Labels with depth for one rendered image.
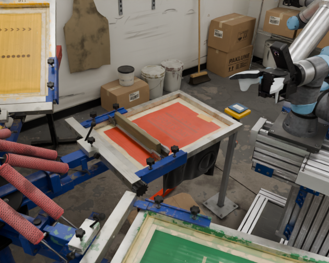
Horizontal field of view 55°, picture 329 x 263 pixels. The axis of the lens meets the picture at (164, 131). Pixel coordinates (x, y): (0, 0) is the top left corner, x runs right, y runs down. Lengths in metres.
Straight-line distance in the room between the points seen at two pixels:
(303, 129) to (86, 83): 2.93
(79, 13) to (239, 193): 2.41
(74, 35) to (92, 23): 0.24
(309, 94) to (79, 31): 2.88
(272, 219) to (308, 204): 0.63
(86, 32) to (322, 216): 2.87
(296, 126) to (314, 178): 0.23
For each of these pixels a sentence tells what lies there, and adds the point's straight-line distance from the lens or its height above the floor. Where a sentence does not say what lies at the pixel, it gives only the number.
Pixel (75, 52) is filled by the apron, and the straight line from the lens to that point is 3.68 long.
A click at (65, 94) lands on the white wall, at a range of 3.88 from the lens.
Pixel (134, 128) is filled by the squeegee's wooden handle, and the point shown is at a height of 1.06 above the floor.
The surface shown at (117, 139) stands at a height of 0.96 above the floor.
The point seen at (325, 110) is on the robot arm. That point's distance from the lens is 1.40.
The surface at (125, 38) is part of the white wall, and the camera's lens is 4.06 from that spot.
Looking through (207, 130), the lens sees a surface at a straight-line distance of 1.97.
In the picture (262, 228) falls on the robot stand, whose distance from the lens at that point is 2.48.
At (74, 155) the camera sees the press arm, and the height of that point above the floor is 1.04.
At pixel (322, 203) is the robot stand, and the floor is 0.78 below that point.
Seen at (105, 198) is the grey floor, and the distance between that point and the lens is 2.86.
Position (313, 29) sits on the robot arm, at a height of 1.73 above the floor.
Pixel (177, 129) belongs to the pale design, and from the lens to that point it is 1.96.
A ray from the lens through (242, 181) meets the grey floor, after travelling 3.10.
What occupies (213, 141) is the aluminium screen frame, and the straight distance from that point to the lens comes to 1.84.
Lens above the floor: 2.05
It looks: 34 degrees down
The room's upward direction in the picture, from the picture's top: 2 degrees clockwise
